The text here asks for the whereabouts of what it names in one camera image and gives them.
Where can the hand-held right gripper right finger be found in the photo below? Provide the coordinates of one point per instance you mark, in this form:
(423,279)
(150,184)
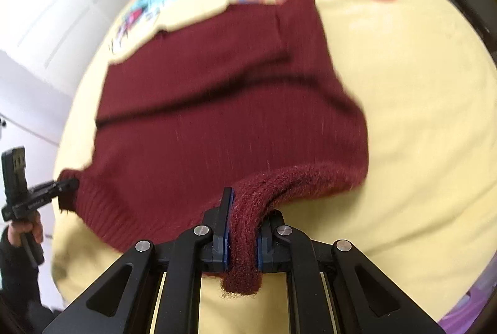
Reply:
(266,244)

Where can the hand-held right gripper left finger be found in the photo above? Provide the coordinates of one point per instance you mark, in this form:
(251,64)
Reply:
(221,225)

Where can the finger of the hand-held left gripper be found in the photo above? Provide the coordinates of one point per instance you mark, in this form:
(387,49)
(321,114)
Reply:
(50,190)

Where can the dark red knitted sweater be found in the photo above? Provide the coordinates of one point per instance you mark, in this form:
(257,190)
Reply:
(213,105)

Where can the person's left forearm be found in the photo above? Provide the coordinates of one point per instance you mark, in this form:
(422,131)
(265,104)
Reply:
(15,279)

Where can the person's left hand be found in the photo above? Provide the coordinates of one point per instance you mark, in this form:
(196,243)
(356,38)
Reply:
(37,229)

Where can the white wardrobe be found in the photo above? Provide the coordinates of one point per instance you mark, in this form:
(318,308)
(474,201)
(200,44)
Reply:
(58,7)

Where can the yellow printed blanket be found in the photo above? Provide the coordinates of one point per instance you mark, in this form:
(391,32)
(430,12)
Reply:
(407,105)

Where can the purple bed sheet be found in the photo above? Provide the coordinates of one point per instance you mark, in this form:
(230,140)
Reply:
(466,310)

